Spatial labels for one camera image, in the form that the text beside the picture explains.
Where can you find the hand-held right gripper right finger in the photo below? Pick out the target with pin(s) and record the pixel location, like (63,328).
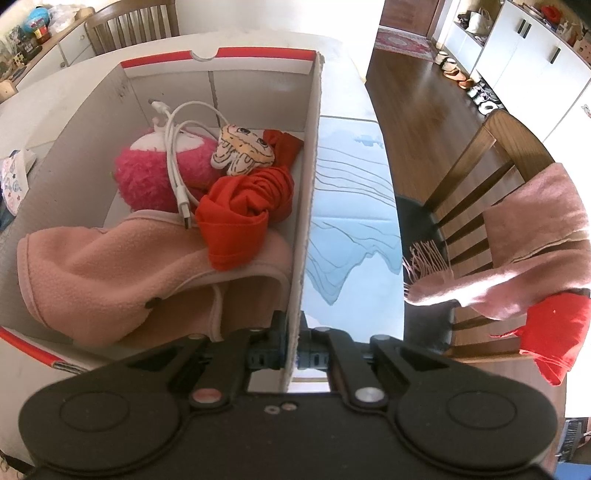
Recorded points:
(316,359)

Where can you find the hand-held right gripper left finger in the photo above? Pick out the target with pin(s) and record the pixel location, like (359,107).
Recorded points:
(267,357)

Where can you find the red garment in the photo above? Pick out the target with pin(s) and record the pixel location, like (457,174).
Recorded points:
(240,203)

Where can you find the pink fleece garment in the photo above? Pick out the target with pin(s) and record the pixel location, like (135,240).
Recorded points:
(115,272)

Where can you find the small beige plush doll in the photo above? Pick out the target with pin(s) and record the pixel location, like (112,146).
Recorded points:
(242,150)

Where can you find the pink plush toy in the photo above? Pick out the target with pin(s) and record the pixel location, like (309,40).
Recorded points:
(143,170)

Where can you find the red and white cardboard box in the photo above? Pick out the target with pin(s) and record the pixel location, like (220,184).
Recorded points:
(92,120)

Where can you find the white patterned cloth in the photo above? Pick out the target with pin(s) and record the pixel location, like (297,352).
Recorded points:
(14,184)

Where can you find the printed table mat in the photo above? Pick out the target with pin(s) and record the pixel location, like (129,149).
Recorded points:
(351,207)

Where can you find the black seat cushion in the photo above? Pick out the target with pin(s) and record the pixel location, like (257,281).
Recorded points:
(418,221)

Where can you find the red cloth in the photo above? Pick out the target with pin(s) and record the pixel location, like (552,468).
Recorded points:
(554,332)

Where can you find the pink fringed scarf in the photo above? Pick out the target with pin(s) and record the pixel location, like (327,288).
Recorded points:
(531,221)

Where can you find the wooden chair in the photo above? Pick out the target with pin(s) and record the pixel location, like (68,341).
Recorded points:
(489,152)
(134,23)

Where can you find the row of shoes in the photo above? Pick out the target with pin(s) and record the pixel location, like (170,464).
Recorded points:
(471,85)

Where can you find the red patterned rug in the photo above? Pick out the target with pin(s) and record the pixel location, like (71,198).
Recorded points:
(401,42)

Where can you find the low white cabinet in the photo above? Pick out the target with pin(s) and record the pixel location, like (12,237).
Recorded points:
(457,46)

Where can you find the white cabinet with stickers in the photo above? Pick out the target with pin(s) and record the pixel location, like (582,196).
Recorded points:
(582,115)

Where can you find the tall white cabinet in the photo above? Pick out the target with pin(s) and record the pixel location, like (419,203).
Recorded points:
(521,60)

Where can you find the brown cardboard box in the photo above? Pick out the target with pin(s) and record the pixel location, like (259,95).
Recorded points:
(7,90)

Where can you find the beige handbag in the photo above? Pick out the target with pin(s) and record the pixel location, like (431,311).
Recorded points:
(479,22)

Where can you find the clear plastic bag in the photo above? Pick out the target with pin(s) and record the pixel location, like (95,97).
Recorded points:
(62,18)

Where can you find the colourful toy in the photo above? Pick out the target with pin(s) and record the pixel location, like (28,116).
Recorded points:
(38,23)

